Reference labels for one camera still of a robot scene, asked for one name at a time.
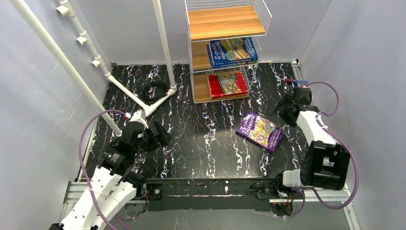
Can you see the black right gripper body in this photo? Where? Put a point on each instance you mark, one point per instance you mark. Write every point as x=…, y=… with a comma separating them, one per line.
x=288, y=106

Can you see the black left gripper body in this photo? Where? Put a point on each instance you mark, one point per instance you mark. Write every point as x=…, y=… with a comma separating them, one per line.
x=160, y=135

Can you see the red treehouse book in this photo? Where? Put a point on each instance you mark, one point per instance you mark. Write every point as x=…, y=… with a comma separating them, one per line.
x=227, y=83

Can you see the blue 91-storey treehouse book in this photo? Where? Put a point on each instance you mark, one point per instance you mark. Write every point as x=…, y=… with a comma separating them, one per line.
x=233, y=50

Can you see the Animal Farm book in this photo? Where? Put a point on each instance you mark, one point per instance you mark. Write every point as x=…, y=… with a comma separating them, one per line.
x=225, y=65

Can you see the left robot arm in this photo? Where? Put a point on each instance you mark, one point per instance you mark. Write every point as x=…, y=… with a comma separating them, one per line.
x=112, y=185

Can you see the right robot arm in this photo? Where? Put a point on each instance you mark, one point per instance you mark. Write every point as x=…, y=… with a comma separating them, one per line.
x=326, y=161

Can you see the blue red pen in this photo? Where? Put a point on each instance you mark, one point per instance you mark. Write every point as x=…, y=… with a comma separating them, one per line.
x=293, y=81

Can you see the purple 52-storey treehouse book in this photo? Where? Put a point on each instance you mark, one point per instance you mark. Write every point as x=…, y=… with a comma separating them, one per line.
x=260, y=131

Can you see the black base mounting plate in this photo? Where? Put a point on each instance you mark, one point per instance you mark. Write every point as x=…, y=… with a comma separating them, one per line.
x=207, y=194

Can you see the aluminium rail frame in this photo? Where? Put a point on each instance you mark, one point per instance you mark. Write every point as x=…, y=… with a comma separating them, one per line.
x=289, y=191

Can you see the white wire wooden shelf rack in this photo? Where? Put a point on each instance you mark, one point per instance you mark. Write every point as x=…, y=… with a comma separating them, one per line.
x=209, y=20

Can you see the white pipe frame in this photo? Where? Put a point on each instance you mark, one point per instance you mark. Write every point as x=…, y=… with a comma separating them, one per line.
x=65, y=9

